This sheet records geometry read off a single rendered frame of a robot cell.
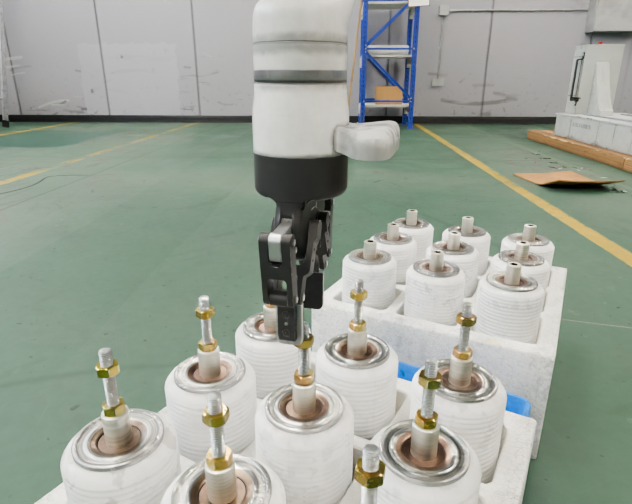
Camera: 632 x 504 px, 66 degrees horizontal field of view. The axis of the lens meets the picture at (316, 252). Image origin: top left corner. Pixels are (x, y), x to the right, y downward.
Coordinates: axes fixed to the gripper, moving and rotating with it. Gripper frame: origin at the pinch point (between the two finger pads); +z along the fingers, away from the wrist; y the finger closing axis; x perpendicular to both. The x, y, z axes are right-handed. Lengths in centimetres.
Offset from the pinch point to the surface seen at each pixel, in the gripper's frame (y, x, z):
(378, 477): 15.2, 9.1, 2.1
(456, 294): -37.0, 14.9, 13.1
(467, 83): -628, 29, -13
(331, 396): -1.9, 2.4, 10.0
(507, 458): -6.3, 20.2, 17.3
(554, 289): -54, 33, 17
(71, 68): -525, -461, -28
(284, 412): 1.5, -1.3, 10.1
